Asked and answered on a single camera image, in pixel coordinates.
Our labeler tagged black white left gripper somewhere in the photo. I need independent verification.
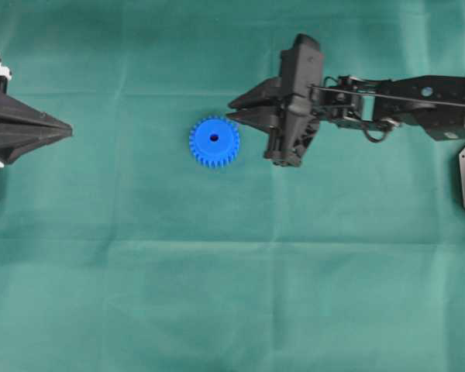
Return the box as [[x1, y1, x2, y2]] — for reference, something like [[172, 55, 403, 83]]
[[0, 57, 73, 169]]

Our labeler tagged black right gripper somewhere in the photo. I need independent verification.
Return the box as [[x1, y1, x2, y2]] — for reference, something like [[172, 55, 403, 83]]
[[226, 33, 324, 167]]

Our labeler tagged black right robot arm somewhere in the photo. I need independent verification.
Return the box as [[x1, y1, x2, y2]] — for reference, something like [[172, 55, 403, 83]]
[[227, 34, 465, 167]]

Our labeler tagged blue plastic spur gear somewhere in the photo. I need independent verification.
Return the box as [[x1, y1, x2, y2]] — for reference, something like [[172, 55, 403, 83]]
[[188, 116, 240, 168]]

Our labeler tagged green cloth table cover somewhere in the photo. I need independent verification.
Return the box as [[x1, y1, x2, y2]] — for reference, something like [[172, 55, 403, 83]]
[[0, 1, 465, 371]]

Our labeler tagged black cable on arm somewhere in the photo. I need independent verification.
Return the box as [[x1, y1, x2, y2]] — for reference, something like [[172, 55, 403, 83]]
[[312, 75, 465, 144]]

